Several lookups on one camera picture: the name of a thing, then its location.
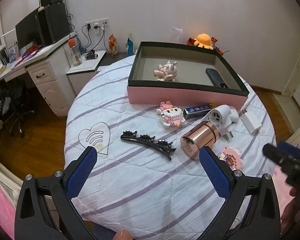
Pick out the pink purple block figure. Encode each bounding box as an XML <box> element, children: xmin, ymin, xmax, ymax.
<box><xmin>217</xmin><ymin>146</ymin><xmax>244</xmax><ymax>171</ymax></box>

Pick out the white square charger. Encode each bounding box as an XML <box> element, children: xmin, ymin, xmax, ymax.
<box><xmin>241</xmin><ymin>109</ymin><xmax>262</xmax><ymax>134</ymax></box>

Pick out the rose gold cylinder jar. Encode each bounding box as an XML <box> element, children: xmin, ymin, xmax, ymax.
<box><xmin>180</xmin><ymin>121</ymin><xmax>219</xmax><ymax>160</ymax></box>

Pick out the black hair clip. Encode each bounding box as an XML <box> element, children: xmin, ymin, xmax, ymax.
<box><xmin>120</xmin><ymin>130</ymin><xmax>176</xmax><ymax>161</ymax></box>

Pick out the white travel plug adapter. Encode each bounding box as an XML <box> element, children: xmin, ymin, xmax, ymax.
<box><xmin>203</xmin><ymin>105</ymin><xmax>234</xmax><ymax>140</ymax></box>

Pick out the blue rectangular small box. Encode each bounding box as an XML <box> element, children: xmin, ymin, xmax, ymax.
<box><xmin>183</xmin><ymin>103</ymin><xmax>216</xmax><ymax>120</ymax></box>

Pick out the pink white block cat figure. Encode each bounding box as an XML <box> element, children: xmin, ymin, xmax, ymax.
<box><xmin>156</xmin><ymin>101</ymin><xmax>185</xmax><ymax>128</ymax></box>

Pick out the pink doll figurine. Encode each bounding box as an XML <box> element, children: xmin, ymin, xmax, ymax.
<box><xmin>153</xmin><ymin>60</ymin><xmax>178</xmax><ymax>82</ymax></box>

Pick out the white earbuds case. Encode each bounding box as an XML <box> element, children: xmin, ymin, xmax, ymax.
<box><xmin>230</xmin><ymin>106</ymin><xmax>239</xmax><ymax>122</ymax></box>

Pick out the person's right hand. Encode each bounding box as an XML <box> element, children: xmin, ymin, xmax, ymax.
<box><xmin>281</xmin><ymin>187</ymin><xmax>300</xmax><ymax>232</ymax></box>

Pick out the person's left hand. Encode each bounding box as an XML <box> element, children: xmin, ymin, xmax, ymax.
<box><xmin>113</xmin><ymin>230</ymin><xmax>133</xmax><ymax>240</ymax></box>

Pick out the white striped quilt cover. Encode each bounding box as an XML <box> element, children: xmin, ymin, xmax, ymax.
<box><xmin>64</xmin><ymin>55</ymin><xmax>277</xmax><ymax>240</ymax></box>

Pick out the pink printed bedsheet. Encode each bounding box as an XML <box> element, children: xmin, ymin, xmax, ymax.
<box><xmin>0</xmin><ymin>186</ymin><xmax>15</xmax><ymax>239</ymax></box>

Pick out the pink and black storage box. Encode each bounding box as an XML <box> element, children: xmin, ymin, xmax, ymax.
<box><xmin>127</xmin><ymin>41</ymin><xmax>249</xmax><ymax>109</ymax></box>

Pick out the white desk with drawers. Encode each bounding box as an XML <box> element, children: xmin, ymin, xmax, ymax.
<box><xmin>0</xmin><ymin>31</ymin><xmax>77</xmax><ymax>116</ymax></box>

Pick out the clear bottle red cap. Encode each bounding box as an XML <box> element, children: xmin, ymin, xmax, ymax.
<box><xmin>68</xmin><ymin>38</ymin><xmax>82</xmax><ymax>66</ymax></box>

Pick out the orange snack bag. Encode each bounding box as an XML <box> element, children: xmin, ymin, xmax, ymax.
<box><xmin>108</xmin><ymin>34</ymin><xmax>117</xmax><ymax>56</ymax></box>

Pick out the orange octopus plush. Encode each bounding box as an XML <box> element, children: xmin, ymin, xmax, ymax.
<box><xmin>193</xmin><ymin>34</ymin><xmax>213</xmax><ymax>50</ymax></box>

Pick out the blue white snack bag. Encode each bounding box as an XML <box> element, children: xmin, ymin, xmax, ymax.
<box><xmin>126</xmin><ymin>31</ymin><xmax>134</xmax><ymax>56</ymax></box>

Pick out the red toy crate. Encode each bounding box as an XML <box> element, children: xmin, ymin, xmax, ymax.
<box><xmin>186</xmin><ymin>37</ymin><xmax>224</xmax><ymax>56</ymax></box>

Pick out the black computer monitor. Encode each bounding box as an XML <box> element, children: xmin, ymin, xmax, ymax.
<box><xmin>15</xmin><ymin>9</ymin><xmax>42</xmax><ymax>49</ymax></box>

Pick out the small black camera gadget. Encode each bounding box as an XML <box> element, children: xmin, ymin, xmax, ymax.
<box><xmin>85</xmin><ymin>50</ymin><xmax>98</xmax><ymax>60</ymax></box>

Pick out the white wall power strip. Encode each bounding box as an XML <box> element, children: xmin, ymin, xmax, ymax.
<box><xmin>85</xmin><ymin>18</ymin><xmax>109</xmax><ymax>29</ymax></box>

